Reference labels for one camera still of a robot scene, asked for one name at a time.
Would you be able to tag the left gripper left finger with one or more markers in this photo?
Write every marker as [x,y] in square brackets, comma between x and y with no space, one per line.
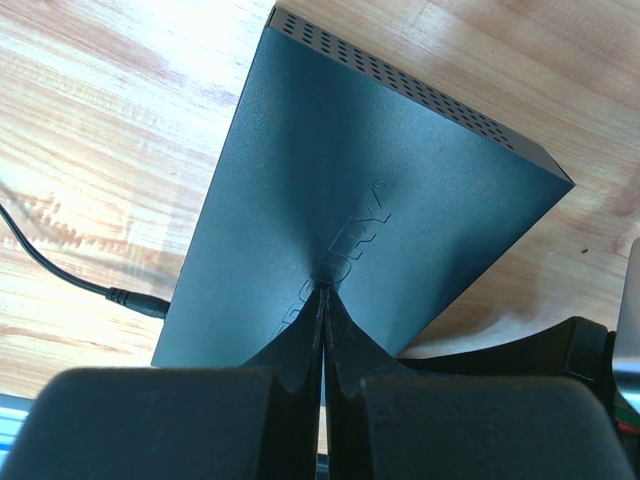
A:
[255,421]

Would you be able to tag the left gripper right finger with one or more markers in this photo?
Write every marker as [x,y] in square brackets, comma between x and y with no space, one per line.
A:
[536,408]

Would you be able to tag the black network switch box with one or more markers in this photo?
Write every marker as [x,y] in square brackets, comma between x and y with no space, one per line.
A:
[341,170]

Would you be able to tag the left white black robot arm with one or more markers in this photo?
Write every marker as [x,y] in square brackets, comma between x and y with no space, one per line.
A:
[536,408]

